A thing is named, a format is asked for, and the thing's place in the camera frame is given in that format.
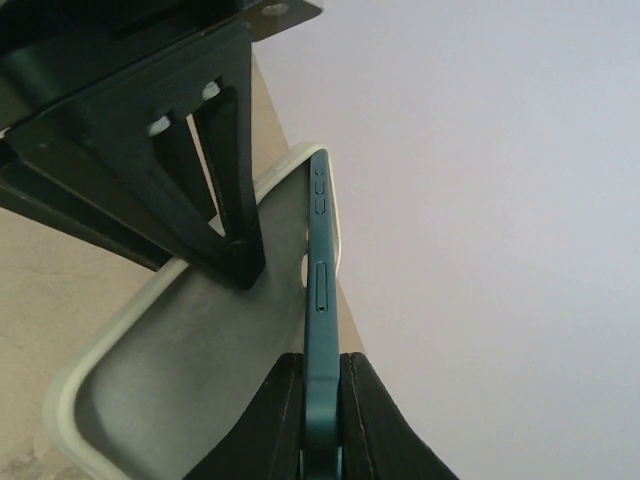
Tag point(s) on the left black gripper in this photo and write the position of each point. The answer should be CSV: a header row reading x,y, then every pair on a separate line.
x,y
129,128

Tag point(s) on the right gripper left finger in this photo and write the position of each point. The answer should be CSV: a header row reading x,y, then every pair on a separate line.
x,y
265,442

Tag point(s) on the blue phone black screen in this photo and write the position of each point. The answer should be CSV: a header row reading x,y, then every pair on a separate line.
x,y
321,444

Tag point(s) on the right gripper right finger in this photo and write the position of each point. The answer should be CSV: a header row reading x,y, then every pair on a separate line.
x,y
378,443

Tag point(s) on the white phone case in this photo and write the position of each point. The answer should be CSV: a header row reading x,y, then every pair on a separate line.
x,y
168,376

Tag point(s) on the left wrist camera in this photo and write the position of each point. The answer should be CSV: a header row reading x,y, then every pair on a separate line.
x,y
270,17

